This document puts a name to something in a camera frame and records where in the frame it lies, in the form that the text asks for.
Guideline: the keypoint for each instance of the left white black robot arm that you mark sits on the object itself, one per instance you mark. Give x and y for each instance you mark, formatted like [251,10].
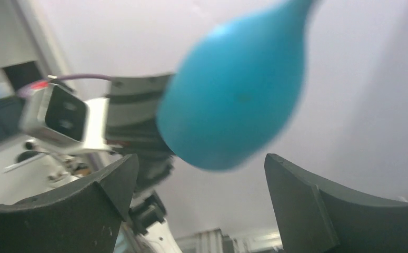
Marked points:
[148,219]

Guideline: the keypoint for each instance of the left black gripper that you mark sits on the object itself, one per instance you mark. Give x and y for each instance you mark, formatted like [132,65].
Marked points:
[131,128]

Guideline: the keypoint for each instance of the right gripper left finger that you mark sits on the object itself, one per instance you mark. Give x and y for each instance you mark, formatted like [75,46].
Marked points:
[82,216]

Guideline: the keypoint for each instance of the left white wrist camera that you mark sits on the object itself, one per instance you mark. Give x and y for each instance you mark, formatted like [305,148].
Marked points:
[61,122]

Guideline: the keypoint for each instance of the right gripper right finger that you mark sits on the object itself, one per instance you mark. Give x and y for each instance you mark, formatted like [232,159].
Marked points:
[315,214]

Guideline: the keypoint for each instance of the blue wine glass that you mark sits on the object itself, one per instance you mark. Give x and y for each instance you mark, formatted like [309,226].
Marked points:
[237,87]

